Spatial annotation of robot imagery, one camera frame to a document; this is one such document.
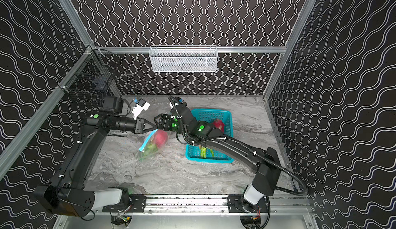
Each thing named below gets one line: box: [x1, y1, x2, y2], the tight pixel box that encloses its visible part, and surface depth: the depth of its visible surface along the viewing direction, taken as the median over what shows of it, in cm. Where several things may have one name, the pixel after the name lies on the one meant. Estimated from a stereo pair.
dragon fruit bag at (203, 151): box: [198, 144, 215, 159], surface depth 87 cm
